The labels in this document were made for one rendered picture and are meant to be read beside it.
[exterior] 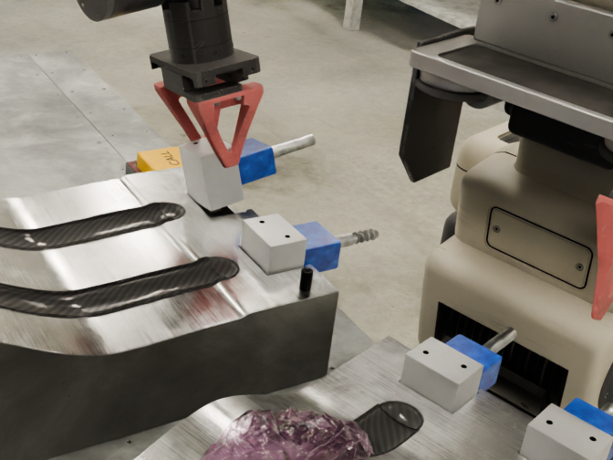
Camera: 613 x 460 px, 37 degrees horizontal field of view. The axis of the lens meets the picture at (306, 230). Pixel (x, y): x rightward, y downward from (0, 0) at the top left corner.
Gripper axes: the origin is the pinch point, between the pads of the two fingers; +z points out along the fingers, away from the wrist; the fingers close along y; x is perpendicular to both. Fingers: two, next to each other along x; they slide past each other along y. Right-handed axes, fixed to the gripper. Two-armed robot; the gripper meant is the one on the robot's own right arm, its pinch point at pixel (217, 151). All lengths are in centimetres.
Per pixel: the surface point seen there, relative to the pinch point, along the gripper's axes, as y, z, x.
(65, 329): 14.2, 4.5, -20.5
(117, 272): 7.5, 4.9, -13.9
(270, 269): 13.2, 6.5, -2.7
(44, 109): -48.4, 5.5, -3.3
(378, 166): -170, 87, 133
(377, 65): -259, 81, 197
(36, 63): -67, 3, 2
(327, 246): 12.9, 6.5, 3.2
